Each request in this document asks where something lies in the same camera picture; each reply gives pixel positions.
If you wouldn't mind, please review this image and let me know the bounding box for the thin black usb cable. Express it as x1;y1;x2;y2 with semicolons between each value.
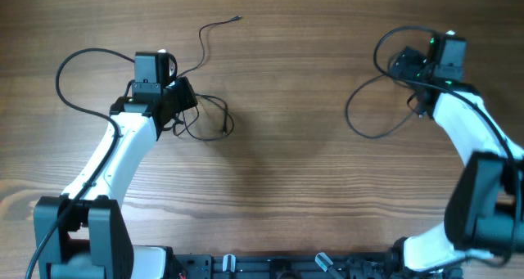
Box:
169;15;243;142

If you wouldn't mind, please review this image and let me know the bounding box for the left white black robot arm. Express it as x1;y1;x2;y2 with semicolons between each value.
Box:
25;52;197;278

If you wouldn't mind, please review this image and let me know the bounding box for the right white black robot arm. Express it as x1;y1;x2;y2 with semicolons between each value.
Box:
387;33;523;272

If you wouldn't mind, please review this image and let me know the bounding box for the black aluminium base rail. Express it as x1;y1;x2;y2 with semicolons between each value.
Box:
171;252;463;279

